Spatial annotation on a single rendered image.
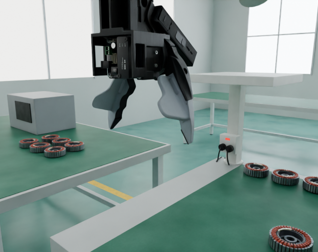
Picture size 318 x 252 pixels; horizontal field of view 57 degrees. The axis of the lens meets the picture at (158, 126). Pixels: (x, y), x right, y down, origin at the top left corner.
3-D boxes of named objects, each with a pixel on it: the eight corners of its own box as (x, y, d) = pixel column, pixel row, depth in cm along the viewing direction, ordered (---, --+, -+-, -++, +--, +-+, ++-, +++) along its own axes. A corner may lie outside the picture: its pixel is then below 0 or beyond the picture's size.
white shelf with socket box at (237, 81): (263, 198, 111) (273, 76, 101) (184, 174, 135) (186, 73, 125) (292, 172, 136) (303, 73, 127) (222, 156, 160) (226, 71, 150)
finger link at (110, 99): (76, 120, 43) (98, 69, 39) (106, 115, 48) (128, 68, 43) (88, 135, 42) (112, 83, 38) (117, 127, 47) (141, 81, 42)
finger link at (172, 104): (167, 153, 34) (133, 85, 35) (193, 142, 39) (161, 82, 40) (187, 141, 32) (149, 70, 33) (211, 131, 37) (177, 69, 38)
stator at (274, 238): (321, 258, 77) (323, 245, 76) (282, 262, 75) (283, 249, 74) (295, 233, 88) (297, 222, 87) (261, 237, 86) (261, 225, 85)
